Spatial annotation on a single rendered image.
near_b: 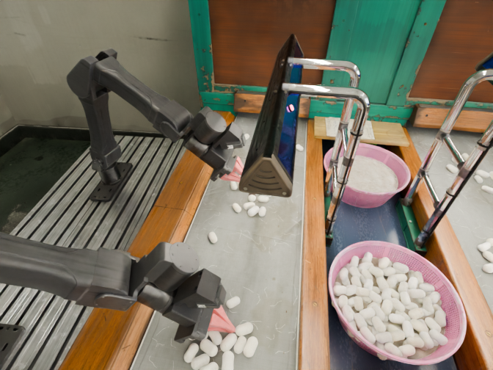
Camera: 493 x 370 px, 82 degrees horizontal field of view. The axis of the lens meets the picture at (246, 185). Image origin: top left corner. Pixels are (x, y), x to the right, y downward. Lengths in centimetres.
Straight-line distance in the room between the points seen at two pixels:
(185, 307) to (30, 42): 231
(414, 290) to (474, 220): 33
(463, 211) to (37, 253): 99
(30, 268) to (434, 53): 121
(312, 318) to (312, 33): 89
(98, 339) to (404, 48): 118
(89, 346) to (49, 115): 237
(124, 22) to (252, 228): 172
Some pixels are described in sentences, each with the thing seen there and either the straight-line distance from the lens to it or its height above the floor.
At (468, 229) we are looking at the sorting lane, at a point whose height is 74.
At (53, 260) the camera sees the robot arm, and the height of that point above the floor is 100.
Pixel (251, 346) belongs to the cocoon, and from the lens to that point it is 61.
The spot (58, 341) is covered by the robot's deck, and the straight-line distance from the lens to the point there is 82.
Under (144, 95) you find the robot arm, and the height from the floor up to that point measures 104.
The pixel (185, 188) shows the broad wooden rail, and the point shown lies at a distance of 87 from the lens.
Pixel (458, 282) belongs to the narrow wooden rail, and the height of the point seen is 76.
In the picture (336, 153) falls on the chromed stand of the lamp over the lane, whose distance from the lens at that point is 83.
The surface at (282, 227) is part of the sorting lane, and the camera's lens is 78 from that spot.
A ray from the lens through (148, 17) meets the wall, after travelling 212.
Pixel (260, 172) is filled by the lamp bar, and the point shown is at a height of 108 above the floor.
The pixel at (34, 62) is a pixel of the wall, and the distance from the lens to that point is 267.
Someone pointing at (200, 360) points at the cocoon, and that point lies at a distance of 61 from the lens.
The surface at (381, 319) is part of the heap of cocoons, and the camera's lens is 71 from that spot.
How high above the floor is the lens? 134
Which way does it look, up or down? 42 degrees down
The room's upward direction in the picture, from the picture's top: straight up
